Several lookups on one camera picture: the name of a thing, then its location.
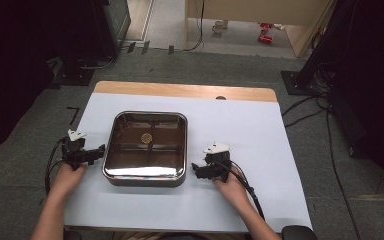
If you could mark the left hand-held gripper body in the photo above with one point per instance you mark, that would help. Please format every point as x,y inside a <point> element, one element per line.
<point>75,154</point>

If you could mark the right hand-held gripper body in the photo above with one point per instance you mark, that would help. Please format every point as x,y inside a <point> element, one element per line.
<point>220,159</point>

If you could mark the square steel tray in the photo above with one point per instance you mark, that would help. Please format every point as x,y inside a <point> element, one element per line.
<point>145,150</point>

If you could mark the person's left hand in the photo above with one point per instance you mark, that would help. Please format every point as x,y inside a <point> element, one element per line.
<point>66,180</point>

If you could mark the person's right hand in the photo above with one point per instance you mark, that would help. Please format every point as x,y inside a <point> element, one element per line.
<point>233,190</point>

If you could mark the white table mat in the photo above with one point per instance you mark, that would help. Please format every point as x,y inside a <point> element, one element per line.
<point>246,140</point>

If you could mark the black tape floor mark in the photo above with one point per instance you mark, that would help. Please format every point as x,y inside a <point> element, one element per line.
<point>74,115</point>

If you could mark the small round golden piece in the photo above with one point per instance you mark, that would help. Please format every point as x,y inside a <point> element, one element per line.
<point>146,138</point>

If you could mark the black flat stand base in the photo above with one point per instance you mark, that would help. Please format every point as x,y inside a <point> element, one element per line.
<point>75,75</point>

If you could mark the dark curtain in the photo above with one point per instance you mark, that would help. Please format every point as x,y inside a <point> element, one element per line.
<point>373,83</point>
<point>20,66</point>

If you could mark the black cabinet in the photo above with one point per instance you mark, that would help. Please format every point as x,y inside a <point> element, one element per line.
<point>113,23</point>

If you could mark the red tool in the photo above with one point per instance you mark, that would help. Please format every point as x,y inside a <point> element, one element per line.
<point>265,38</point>

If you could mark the white cup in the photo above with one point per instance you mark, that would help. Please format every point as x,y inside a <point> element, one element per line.
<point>218,26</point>

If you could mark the light wooden cabinet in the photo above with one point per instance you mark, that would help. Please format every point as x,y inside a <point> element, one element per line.
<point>246,8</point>

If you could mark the black stand base plate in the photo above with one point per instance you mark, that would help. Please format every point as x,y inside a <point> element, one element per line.
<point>293,83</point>

